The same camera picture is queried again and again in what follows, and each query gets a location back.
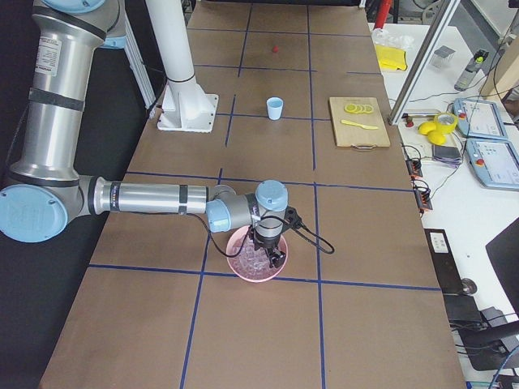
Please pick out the whole yellow lemon upper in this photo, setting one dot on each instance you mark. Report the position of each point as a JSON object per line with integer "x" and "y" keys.
{"x": 426, "y": 127}

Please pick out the grey handheld device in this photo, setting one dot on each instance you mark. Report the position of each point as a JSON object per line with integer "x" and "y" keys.
{"x": 471, "y": 69}

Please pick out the wooden cutting board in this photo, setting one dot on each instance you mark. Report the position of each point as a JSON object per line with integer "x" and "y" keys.
{"x": 351, "y": 136}

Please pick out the yellow plastic knife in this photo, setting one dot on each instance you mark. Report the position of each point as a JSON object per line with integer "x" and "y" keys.
{"x": 360, "y": 125}

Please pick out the pink bowl of ice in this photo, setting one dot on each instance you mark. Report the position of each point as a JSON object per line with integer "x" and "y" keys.
{"x": 249, "y": 264}

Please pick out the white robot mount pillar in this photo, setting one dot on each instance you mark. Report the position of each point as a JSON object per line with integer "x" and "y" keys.
{"x": 185, "y": 107}

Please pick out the lower teach pendant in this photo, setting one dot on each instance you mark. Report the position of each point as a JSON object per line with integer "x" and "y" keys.
{"x": 494, "y": 162}

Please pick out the purple notebook stack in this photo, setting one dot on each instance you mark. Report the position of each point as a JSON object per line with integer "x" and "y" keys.
{"x": 448, "y": 155}

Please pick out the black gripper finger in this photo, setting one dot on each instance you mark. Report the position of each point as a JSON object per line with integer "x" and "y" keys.
{"x": 272, "y": 258}
{"x": 281, "y": 256}

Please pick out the whole yellow lemon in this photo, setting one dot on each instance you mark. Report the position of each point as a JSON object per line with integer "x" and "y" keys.
{"x": 436, "y": 137}
{"x": 426, "y": 127}

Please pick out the yellow tape roll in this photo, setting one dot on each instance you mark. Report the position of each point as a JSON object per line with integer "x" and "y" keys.
{"x": 446, "y": 123}

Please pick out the whole yellow lemon lower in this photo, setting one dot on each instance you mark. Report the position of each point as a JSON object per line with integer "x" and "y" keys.
{"x": 436, "y": 137}

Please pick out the teach pendant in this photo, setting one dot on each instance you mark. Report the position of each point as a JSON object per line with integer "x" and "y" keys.
{"x": 494, "y": 162}
{"x": 479, "y": 119}

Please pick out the light blue plastic cup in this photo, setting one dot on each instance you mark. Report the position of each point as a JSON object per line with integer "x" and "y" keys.
{"x": 274, "y": 107}

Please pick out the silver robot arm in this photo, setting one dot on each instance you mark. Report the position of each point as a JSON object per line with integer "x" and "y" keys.
{"x": 44, "y": 193}

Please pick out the upper teach pendant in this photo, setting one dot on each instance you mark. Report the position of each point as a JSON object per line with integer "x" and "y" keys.
{"x": 479, "y": 119}

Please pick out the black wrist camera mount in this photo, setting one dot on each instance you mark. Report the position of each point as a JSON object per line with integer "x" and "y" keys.
{"x": 292, "y": 219}

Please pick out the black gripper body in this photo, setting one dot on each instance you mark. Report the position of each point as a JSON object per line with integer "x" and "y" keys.
{"x": 268, "y": 244}

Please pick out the yellow cloth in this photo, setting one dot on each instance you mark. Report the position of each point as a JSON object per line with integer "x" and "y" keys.
{"x": 390, "y": 58}

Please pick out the aluminium frame post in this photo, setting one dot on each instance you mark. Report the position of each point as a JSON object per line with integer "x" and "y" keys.
{"x": 439, "y": 23}

